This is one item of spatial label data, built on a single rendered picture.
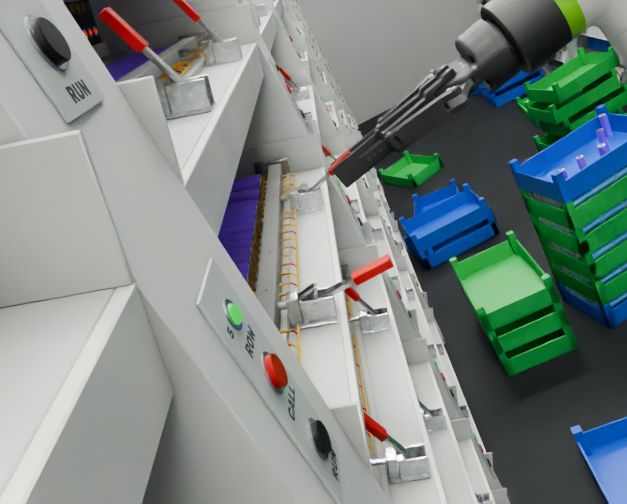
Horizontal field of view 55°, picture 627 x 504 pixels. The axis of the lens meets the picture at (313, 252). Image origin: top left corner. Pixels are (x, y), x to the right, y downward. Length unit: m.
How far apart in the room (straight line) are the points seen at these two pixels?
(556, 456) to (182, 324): 1.36
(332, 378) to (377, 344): 0.37
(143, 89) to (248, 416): 0.14
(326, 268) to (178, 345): 0.40
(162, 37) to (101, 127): 0.66
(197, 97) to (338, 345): 0.22
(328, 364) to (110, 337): 0.31
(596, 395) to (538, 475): 0.26
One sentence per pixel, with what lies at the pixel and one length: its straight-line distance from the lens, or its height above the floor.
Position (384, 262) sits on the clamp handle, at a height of 0.92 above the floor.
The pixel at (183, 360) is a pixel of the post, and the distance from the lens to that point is 0.22.
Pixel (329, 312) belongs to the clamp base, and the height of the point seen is 0.90.
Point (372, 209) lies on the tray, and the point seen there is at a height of 0.51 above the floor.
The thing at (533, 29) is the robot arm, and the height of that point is 0.98.
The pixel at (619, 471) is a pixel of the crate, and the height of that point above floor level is 0.00.
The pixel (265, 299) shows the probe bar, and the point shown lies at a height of 0.93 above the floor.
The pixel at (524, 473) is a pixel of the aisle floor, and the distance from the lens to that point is 1.53.
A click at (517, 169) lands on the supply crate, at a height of 0.46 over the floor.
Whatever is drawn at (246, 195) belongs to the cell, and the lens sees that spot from 0.81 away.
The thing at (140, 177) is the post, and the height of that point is 1.11.
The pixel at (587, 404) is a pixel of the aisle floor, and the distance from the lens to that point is 1.62.
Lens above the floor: 1.15
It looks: 23 degrees down
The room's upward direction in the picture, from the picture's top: 30 degrees counter-clockwise
